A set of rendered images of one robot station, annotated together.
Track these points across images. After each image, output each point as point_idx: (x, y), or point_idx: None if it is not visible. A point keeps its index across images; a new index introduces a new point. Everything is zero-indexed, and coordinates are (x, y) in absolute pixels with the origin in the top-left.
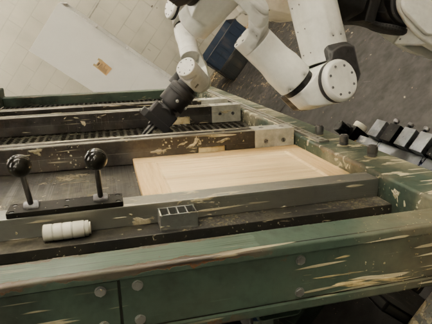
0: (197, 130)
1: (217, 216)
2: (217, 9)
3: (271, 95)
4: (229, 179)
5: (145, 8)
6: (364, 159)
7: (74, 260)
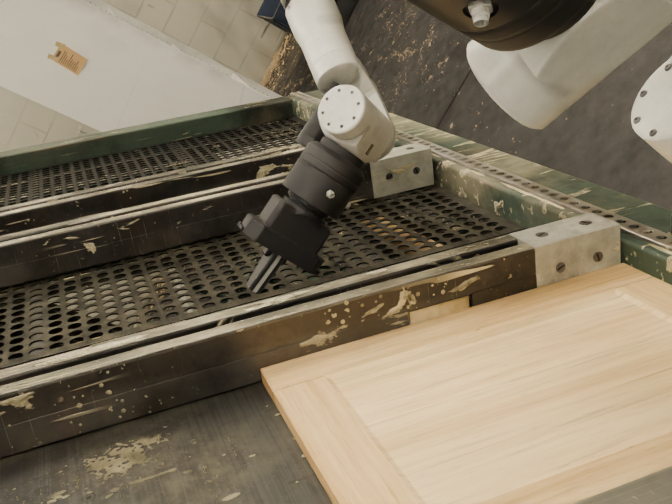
0: (353, 227)
1: None
2: (621, 44)
3: (420, 77)
4: (551, 427)
5: None
6: None
7: None
